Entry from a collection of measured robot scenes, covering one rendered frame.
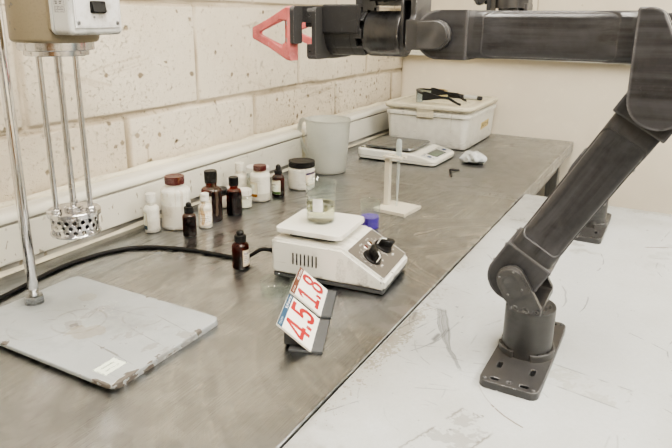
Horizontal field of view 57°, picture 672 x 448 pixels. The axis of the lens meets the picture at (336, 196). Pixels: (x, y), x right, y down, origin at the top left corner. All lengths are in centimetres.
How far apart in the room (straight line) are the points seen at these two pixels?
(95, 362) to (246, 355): 19
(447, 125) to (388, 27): 132
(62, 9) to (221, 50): 83
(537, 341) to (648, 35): 38
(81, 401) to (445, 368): 44
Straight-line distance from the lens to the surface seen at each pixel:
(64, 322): 97
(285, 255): 104
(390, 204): 145
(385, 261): 104
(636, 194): 244
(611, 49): 74
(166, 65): 144
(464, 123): 209
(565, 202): 77
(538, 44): 75
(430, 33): 76
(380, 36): 81
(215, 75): 156
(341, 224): 105
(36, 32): 82
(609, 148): 75
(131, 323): 93
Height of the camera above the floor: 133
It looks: 16 degrees down
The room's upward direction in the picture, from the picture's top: 1 degrees clockwise
